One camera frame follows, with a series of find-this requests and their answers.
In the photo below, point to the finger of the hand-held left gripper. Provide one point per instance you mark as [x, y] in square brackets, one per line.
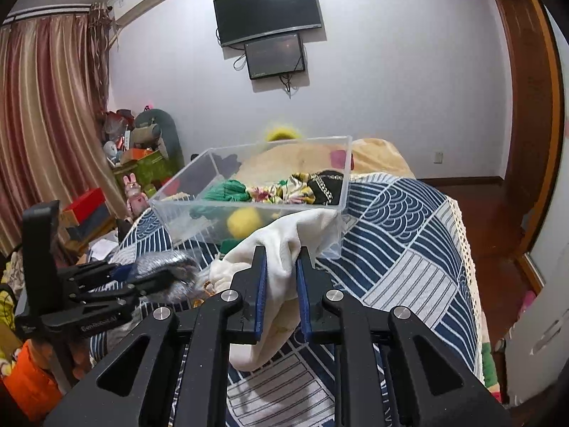
[149, 283]
[113, 272]

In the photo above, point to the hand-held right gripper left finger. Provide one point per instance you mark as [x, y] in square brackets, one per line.
[261, 293]

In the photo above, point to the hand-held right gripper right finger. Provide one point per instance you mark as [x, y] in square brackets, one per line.
[304, 298]

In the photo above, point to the grey fluffy cloth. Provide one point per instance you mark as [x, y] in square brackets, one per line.
[166, 263]

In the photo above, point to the white cloth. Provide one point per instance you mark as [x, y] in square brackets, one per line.
[284, 240]

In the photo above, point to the clear plastic box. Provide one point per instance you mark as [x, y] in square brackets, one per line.
[200, 227]

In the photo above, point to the yellow plush ball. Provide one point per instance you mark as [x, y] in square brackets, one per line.
[243, 221]

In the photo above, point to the red box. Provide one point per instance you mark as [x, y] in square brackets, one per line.
[86, 202]

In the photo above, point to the pink rabbit toy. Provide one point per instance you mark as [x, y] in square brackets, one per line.
[134, 198]

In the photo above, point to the floral patterned cloth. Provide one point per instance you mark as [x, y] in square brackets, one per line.
[284, 191]

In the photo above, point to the orange cloth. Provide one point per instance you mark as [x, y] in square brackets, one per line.
[31, 378]

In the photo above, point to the blue patterned bed cover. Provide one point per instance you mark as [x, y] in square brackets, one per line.
[400, 249]

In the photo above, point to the green cloth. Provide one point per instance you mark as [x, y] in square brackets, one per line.
[226, 190]

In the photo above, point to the green cardboard box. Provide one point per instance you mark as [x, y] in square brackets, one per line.
[144, 167]

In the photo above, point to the black gold-trimmed cloth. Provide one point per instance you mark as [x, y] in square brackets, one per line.
[326, 187]

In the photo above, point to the striped red curtain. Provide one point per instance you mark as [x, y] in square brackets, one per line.
[44, 120]

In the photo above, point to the green plush toy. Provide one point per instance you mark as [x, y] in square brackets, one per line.
[162, 126]

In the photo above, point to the yellow fluffy toy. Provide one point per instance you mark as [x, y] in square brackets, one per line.
[282, 133]

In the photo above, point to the beige blanket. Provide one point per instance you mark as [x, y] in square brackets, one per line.
[382, 155]

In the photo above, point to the wall socket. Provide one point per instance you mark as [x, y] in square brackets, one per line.
[438, 157]

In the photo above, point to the small wall monitor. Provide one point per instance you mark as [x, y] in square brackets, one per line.
[274, 57]

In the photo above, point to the wall-mounted television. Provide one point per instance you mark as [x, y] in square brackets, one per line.
[267, 9]

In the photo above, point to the wooden door frame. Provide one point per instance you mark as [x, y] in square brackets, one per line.
[529, 120]

